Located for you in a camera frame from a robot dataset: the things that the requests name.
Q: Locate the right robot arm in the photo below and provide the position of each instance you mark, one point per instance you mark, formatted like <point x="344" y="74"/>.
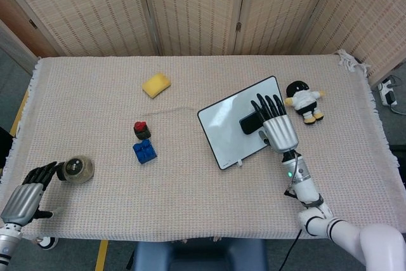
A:
<point x="306" y="188"/>

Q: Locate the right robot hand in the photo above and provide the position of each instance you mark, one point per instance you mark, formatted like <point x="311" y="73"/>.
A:
<point x="280" y="133"/>

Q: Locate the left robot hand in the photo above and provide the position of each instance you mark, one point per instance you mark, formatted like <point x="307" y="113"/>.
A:
<point x="22" y="201"/>

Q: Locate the white power strip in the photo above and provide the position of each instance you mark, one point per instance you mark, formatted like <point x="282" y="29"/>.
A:
<point x="386" y="88"/>

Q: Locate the black eraser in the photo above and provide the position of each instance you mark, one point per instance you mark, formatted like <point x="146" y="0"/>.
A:
<point x="249" y="124"/>

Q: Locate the blue building block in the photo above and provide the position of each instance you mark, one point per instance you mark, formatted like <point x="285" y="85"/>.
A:
<point x="145" y="152"/>

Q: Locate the black plug adapter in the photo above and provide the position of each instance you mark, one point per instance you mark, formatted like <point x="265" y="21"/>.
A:
<point x="390" y="97"/>

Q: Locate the red and black block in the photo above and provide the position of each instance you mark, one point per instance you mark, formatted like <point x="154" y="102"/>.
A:
<point x="141" y="130"/>

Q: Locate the pink waffle tablecloth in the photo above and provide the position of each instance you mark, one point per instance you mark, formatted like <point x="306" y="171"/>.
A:
<point x="203" y="195"/>

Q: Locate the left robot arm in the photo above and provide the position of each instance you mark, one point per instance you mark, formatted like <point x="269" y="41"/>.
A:
<point x="8" y="242"/>

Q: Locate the black and white plush toy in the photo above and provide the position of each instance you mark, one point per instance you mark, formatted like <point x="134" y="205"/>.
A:
<point x="303" y="99"/>

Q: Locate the woven folding screen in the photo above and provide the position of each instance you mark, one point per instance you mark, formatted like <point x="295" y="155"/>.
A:
<point x="196" y="7"/>

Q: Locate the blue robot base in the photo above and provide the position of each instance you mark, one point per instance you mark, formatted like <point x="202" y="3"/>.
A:
<point x="196" y="255"/>

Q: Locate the small whiteboard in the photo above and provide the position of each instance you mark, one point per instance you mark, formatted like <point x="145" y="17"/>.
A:
<point x="222" y="125"/>

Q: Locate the yellow sponge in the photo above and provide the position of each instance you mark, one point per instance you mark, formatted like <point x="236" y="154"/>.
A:
<point x="156" y="86"/>

